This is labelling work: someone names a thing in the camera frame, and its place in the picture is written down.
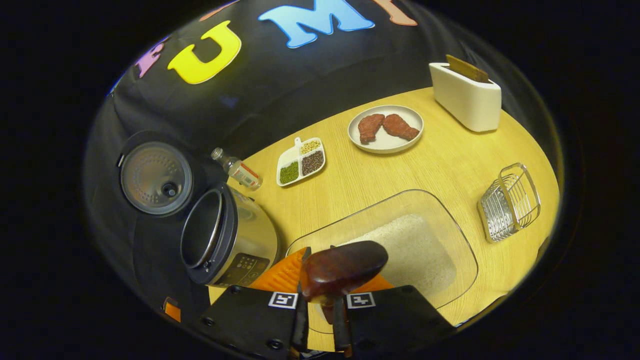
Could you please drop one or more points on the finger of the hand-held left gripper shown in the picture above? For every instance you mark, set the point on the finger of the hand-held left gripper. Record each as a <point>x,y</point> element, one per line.
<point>172,311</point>

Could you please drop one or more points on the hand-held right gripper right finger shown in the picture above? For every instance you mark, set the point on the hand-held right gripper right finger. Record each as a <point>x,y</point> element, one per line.
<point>395,320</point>

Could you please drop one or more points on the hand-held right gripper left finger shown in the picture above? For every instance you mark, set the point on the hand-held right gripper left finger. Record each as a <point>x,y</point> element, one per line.
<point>255,320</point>

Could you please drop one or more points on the dark wooden spoon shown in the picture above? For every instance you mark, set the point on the dark wooden spoon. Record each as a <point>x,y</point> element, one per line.
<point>345,267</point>

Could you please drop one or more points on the grey and silver rice cooker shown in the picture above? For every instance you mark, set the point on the grey and silver rice cooker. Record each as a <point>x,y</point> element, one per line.
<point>250,235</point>

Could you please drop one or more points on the clear glass dish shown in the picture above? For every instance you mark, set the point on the clear glass dish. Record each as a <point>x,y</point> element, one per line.
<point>450,235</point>

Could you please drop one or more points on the small clear glass bottle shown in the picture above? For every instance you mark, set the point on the small clear glass bottle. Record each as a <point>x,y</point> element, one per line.
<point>242,172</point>

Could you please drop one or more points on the white divided bean dish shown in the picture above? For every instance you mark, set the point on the white divided bean dish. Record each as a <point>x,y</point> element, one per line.
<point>300,165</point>

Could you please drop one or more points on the white round plate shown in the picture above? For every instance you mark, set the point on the white round plate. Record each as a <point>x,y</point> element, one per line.
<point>387,145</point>

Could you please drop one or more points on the white toaster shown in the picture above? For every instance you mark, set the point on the white toaster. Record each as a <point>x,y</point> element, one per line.
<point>467,102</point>

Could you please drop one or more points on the brown toast slice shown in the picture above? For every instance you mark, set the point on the brown toast slice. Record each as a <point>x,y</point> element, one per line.
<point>467,69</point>

